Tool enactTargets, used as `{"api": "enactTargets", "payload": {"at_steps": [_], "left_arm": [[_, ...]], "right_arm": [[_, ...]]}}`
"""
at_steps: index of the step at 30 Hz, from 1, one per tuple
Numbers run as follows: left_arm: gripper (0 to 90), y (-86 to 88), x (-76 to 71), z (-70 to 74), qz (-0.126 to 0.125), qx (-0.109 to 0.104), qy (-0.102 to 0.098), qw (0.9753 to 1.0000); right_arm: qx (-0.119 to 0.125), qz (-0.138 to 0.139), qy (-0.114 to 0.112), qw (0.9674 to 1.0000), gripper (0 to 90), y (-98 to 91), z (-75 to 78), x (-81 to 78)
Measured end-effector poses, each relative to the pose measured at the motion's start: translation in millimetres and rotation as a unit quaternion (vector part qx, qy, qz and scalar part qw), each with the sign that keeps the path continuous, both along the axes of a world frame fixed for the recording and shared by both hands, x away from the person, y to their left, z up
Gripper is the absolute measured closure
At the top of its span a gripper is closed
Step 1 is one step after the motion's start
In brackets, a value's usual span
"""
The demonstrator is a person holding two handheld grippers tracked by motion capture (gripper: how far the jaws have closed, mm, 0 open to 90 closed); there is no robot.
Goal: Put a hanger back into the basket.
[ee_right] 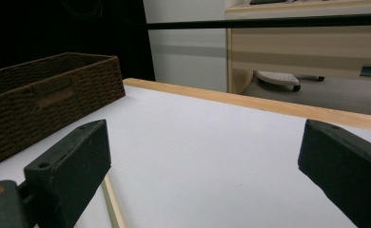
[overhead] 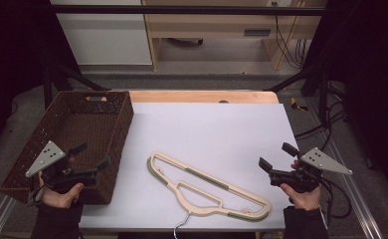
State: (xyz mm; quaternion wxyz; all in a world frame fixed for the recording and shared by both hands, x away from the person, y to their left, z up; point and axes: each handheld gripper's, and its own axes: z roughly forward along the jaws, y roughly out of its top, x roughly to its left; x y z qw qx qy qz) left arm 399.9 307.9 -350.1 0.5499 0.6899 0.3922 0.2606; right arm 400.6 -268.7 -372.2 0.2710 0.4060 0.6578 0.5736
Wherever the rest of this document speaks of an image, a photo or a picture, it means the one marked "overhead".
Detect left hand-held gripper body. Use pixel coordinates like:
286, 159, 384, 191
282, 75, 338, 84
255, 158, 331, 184
25, 140, 100, 194

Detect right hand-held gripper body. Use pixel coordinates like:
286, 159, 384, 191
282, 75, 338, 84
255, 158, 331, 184
269, 147, 354, 194

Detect brown woven basket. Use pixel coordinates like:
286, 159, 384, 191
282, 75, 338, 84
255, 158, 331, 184
0, 90, 135, 206

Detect cream plastic clothes hanger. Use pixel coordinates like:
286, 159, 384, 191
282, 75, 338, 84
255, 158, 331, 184
146, 151, 273, 239

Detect person's right hand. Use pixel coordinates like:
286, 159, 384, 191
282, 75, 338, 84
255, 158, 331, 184
280, 159, 322, 212

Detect person's left hand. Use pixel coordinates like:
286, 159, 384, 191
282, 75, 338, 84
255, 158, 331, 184
37, 171, 85, 209

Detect yellow and black object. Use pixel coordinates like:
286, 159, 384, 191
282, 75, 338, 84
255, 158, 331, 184
290, 97, 309, 113

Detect white paper sheet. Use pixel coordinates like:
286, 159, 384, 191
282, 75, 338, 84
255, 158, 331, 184
79, 102, 300, 231

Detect black metal stand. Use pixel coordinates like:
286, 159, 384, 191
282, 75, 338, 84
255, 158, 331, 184
265, 63, 330, 123
42, 63, 111, 111

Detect dark curtain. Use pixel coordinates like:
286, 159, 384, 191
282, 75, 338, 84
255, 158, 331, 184
300, 0, 388, 207
0, 0, 82, 162

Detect white cabinet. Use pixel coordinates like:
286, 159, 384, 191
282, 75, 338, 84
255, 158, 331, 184
51, 0, 153, 66

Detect black horizontal metal bar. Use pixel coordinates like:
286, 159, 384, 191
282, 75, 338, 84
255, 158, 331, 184
49, 4, 325, 17

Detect black floor cables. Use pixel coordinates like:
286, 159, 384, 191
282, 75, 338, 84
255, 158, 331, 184
293, 81, 349, 152

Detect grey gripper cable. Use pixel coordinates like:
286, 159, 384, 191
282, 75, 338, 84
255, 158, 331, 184
27, 183, 48, 209

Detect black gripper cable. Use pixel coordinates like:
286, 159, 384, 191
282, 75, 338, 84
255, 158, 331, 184
320, 178, 353, 220

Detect black hanging cables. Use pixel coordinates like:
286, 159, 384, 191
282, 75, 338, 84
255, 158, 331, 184
271, 1, 308, 70

